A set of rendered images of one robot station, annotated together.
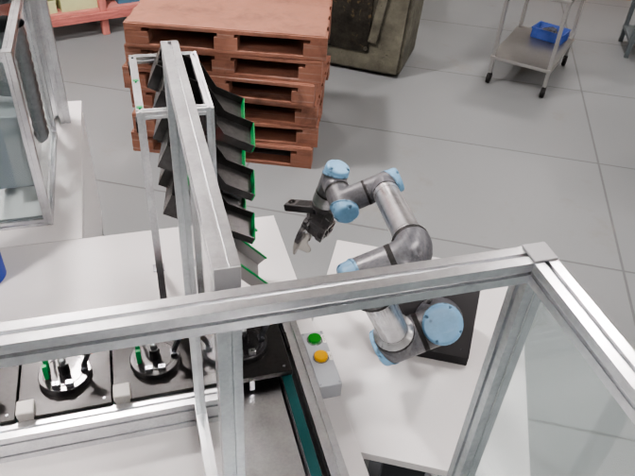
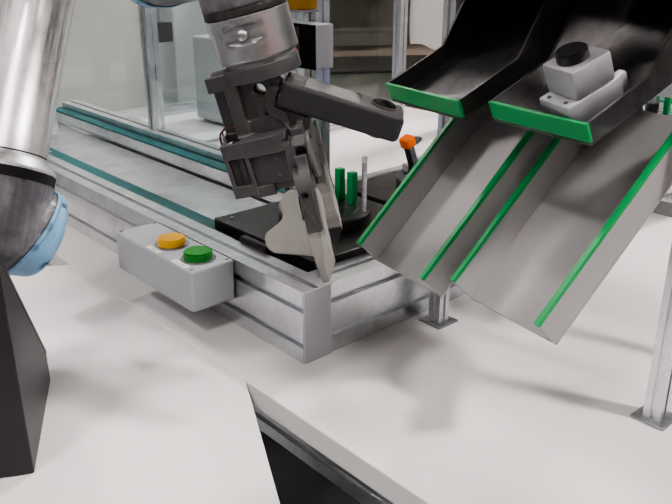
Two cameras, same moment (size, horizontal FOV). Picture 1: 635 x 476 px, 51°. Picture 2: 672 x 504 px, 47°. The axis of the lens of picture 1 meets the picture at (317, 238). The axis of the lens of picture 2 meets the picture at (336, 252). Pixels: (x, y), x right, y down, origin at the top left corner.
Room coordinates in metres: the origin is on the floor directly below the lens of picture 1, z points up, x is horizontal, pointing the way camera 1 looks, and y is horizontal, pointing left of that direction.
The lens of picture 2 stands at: (2.34, -0.23, 1.36)
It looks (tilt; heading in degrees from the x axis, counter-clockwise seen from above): 22 degrees down; 156
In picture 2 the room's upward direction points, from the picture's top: straight up
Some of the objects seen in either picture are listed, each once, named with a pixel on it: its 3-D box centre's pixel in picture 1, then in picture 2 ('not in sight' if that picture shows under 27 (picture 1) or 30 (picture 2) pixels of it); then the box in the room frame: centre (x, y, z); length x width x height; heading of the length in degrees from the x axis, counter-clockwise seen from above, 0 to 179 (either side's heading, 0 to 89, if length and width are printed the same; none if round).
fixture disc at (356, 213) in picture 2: (243, 343); (324, 213); (1.31, 0.20, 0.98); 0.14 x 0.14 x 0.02
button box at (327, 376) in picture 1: (319, 364); (173, 263); (1.30, -0.04, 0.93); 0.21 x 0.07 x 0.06; 18
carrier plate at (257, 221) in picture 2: (243, 348); (324, 225); (1.31, 0.20, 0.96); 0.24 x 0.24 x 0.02; 18
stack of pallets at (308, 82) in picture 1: (234, 70); not in sight; (4.25, 0.65, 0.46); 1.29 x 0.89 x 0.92; 88
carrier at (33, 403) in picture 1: (62, 365); not in sight; (1.16, 0.67, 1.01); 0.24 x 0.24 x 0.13; 18
